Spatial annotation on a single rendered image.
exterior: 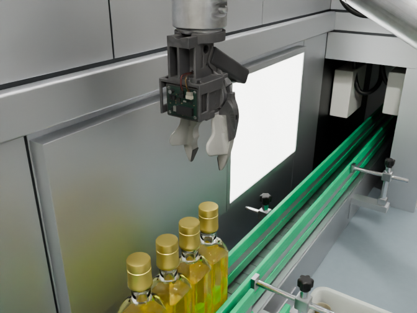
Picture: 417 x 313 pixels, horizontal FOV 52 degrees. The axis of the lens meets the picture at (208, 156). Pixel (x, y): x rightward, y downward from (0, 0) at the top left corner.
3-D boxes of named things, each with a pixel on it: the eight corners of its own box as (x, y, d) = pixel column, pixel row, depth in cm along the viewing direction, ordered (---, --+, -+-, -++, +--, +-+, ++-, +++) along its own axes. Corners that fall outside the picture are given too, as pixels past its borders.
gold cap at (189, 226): (187, 236, 73) (187, 213, 71) (205, 243, 71) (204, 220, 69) (174, 246, 70) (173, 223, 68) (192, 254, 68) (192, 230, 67)
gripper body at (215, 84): (159, 117, 63) (154, 31, 58) (193, 102, 69) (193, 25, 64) (201, 127, 59) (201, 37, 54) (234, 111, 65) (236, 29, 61)
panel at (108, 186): (288, 151, 140) (297, 45, 127) (297, 153, 139) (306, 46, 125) (62, 328, 72) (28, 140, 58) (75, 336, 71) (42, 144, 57)
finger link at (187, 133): (159, 163, 69) (167, 111, 64) (182, 150, 73) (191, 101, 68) (174, 171, 67) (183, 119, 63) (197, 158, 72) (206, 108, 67)
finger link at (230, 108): (211, 141, 67) (201, 86, 64) (218, 138, 68) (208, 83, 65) (237, 141, 64) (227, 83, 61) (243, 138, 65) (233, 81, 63)
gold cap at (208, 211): (205, 220, 77) (205, 199, 76) (222, 226, 76) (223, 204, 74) (193, 229, 75) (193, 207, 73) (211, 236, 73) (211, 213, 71)
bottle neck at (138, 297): (140, 287, 65) (138, 261, 63) (156, 294, 63) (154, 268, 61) (126, 299, 63) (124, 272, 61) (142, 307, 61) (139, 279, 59)
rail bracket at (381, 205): (346, 210, 144) (355, 148, 135) (399, 226, 136) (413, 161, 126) (342, 217, 141) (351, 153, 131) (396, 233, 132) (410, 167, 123)
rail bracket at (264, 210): (248, 230, 118) (250, 185, 112) (271, 238, 114) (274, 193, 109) (241, 236, 115) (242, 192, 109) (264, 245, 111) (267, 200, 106)
